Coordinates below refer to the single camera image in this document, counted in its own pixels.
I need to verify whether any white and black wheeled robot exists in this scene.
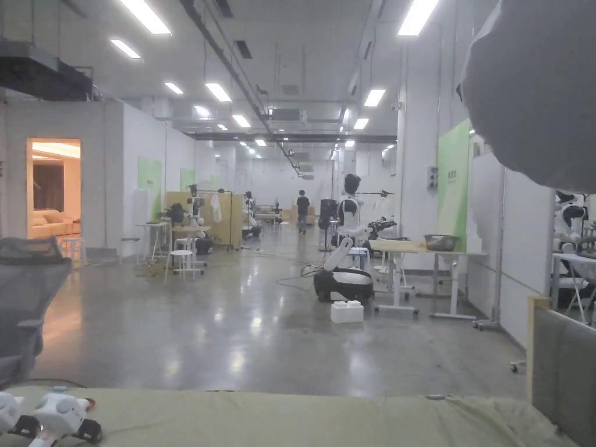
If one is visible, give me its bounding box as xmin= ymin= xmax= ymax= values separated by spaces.
xmin=553 ymin=190 xmax=591 ymax=256
xmin=185 ymin=183 xmax=216 ymax=256
xmin=243 ymin=190 xmax=261 ymax=239
xmin=313 ymin=173 xmax=399 ymax=303

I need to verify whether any white foam block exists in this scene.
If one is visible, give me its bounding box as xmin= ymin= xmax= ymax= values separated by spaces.
xmin=330 ymin=301 xmax=364 ymax=324

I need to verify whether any wooden table with white legs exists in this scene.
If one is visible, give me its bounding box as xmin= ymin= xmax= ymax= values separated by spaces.
xmin=171 ymin=225 xmax=212 ymax=276

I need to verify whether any wooden table with metal bowl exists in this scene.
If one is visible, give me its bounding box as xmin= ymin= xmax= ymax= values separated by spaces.
xmin=369 ymin=234 xmax=489 ymax=320

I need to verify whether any white folding table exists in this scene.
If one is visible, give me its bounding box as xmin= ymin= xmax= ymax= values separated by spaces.
xmin=134 ymin=222 xmax=172 ymax=263

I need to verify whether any white stool with dark seat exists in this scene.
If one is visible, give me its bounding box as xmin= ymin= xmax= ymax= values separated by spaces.
xmin=119 ymin=237 xmax=142 ymax=268

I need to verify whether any pale green sheeted bed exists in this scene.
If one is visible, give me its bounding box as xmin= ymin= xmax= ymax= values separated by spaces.
xmin=0 ymin=384 xmax=582 ymax=447

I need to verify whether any cream sofa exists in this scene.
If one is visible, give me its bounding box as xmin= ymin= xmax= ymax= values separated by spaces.
xmin=32 ymin=209 xmax=81 ymax=240

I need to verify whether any grey mesh office chair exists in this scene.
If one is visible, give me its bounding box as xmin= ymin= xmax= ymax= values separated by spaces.
xmin=0 ymin=236 xmax=74 ymax=388

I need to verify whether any grey padded headboard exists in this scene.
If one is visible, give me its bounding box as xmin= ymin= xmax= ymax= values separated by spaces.
xmin=526 ymin=295 xmax=596 ymax=447

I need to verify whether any spare hand-held gripper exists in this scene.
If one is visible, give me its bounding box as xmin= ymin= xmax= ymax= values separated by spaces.
xmin=31 ymin=392 xmax=104 ymax=444
xmin=0 ymin=391 xmax=41 ymax=441

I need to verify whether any black floor cable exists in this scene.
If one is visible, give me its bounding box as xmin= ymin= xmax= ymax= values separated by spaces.
xmin=276 ymin=262 xmax=328 ymax=290

